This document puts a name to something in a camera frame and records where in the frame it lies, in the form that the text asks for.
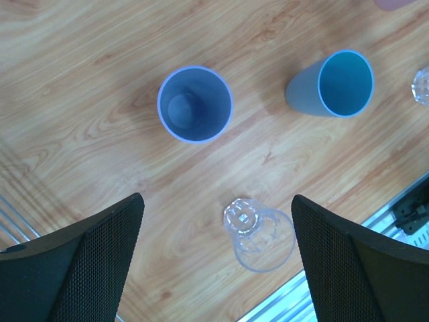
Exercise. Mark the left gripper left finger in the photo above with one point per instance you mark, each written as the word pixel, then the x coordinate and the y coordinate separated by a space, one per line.
pixel 76 273

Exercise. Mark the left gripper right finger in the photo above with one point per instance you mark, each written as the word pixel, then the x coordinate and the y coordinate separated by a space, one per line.
pixel 356 274

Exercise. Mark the blue plastic cup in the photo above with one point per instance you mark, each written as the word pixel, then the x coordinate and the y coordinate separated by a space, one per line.
pixel 340 85

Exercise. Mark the purple plastic cup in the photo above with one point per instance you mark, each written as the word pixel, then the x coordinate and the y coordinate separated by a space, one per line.
pixel 195 104

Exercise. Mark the pink plastic cup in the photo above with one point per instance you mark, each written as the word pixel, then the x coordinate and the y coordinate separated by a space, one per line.
pixel 392 5

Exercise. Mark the clear glass cup centre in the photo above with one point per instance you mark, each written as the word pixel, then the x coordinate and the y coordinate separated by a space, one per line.
pixel 263 239

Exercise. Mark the clear glass cup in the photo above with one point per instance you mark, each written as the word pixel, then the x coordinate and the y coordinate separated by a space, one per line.
pixel 263 239
pixel 420 86

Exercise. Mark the clear glass cup right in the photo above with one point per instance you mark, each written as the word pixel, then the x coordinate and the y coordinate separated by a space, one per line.
pixel 420 86

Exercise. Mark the slotted cable duct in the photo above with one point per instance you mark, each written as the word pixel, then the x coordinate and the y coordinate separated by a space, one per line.
pixel 420 240

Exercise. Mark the wire dish rack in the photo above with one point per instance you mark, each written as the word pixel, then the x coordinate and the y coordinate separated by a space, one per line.
pixel 15 229

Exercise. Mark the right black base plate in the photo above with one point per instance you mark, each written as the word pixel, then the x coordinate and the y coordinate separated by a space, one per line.
pixel 411 215

